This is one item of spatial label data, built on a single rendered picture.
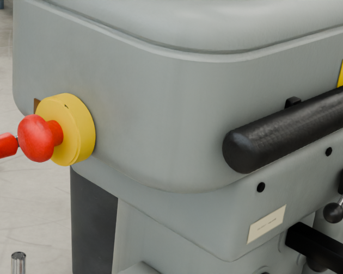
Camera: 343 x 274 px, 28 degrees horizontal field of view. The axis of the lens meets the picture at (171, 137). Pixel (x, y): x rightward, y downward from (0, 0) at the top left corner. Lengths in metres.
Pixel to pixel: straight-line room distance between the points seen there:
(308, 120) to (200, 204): 0.15
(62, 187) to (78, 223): 0.94
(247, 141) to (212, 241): 0.17
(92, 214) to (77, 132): 2.39
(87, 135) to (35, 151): 0.04
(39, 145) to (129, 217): 0.25
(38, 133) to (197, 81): 0.14
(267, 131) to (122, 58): 0.12
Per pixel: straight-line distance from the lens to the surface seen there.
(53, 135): 0.56
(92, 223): 2.97
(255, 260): 0.74
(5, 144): 0.67
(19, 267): 1.16
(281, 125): 0.53
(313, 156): 0.70
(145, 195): 0.69
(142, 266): 0.78
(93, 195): 2.89
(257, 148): 0.50
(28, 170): 4.13
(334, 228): 0.85
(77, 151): 0.56
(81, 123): 0.56
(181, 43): 0.49
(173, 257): 0.75
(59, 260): 3.39
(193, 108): 0.51
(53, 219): 3.69
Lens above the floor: 2.01
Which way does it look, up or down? 26 degrees down
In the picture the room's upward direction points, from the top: 7 degrees clockwise
